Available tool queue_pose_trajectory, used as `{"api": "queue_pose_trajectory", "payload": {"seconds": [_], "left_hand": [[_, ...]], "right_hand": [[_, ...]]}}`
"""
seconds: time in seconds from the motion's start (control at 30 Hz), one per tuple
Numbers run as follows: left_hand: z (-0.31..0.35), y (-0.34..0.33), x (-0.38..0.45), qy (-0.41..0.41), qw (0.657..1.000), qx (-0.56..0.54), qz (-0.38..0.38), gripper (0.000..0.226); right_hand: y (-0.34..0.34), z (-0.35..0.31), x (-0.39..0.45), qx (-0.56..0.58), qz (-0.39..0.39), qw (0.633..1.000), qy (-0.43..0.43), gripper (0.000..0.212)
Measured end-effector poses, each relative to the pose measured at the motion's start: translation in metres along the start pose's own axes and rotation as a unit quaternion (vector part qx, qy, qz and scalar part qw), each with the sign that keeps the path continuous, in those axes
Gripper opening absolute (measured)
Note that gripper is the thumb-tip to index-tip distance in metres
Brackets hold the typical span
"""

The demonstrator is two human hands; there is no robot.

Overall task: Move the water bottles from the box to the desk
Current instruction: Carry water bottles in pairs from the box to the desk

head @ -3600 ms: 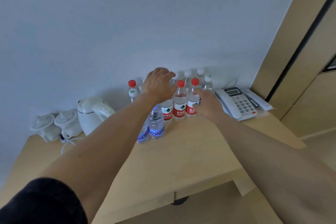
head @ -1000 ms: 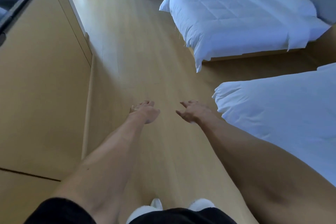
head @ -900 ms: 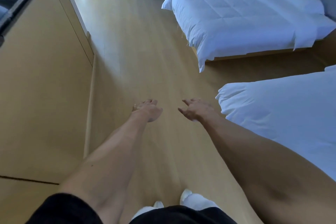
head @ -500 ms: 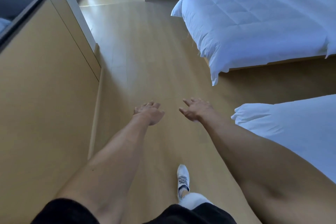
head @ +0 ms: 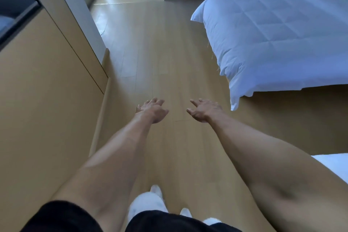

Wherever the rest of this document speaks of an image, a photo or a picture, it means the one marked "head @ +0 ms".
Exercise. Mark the person's white right shoe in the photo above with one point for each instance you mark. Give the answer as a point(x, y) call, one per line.
point(186, 212)

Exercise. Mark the person's left forearm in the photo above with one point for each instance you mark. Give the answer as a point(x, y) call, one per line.
point(108, 166)

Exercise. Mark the person's left hand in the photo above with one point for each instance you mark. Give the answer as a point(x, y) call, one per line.
point(153, 110)

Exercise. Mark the black t-shirt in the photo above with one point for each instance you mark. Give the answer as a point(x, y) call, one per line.
point(59, 218)

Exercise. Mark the light denim shorts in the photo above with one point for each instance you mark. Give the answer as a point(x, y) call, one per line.
point(146, 203)

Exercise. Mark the person's white shoe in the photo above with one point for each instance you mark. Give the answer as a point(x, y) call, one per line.
point(186, 212)
point(157, 191)

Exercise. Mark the person's white left shoe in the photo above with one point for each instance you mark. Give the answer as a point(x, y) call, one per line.
point(157, 191)

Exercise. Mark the person's right hand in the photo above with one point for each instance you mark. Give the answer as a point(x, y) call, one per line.
point(208, 110)

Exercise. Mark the person's right forearm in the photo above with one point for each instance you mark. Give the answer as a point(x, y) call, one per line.
point(272, 169)

